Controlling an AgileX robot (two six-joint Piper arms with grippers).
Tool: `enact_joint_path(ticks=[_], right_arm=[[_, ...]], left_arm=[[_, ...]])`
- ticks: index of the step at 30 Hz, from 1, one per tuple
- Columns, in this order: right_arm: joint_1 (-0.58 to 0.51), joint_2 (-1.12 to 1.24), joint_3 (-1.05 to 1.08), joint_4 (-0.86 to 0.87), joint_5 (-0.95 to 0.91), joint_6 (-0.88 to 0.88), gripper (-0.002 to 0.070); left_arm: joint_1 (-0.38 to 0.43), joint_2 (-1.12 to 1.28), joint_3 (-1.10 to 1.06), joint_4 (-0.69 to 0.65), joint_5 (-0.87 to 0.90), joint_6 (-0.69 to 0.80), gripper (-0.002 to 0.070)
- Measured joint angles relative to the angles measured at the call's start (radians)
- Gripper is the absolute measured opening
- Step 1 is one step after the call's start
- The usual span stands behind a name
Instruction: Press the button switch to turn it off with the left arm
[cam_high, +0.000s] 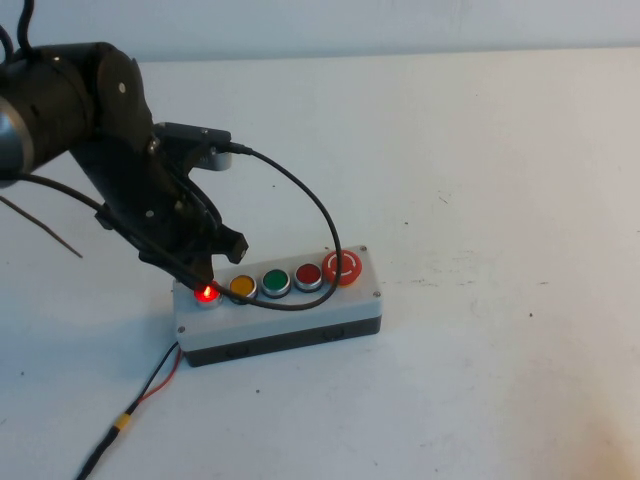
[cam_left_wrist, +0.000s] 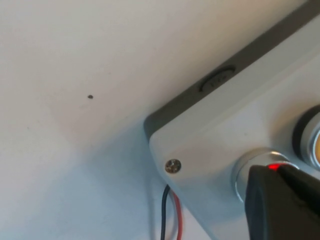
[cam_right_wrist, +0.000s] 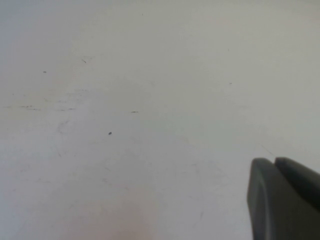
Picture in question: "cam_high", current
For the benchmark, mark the lit red indicator button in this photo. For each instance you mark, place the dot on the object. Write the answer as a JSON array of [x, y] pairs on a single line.
[[207, 296]]

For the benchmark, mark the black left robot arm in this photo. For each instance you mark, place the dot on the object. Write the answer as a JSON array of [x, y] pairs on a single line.
[[55, 105]]

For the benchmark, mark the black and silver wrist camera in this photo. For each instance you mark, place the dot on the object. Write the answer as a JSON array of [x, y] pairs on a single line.
[[197, 136]]

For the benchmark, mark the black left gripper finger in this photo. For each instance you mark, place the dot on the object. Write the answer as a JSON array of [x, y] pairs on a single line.
[[202, 270], [235, 245]]

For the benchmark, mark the green push button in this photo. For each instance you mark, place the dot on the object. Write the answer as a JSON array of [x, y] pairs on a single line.
[[276, 281]]

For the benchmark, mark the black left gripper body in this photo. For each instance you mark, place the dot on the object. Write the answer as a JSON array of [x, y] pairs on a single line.
[[140, 200]]

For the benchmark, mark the white and black button box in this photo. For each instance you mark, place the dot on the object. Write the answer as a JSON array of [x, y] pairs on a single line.
[[300, 320]]

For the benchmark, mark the red emergency stop mushroom button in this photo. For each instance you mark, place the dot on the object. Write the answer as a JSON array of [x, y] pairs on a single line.
[[350, 267]]

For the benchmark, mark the dark red push button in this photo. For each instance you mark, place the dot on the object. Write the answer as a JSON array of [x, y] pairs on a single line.
[[309, 274]]

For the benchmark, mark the yellow push button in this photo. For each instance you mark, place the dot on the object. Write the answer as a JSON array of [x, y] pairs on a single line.
[[242, 285]]

